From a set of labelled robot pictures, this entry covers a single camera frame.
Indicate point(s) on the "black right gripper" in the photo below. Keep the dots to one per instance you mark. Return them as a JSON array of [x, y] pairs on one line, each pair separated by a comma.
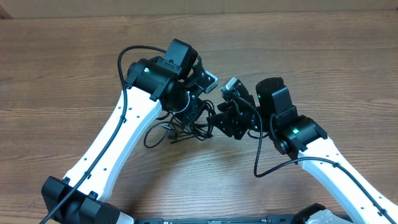
[[231, 126]]

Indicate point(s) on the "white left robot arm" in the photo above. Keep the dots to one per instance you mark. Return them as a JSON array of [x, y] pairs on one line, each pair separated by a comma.
[[167, 83]]

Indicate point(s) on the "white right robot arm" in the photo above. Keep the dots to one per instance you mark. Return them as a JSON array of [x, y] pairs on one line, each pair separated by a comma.
[[304, 141]]

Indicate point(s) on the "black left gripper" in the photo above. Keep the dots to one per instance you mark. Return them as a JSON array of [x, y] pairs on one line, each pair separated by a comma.
[[197, 106]]

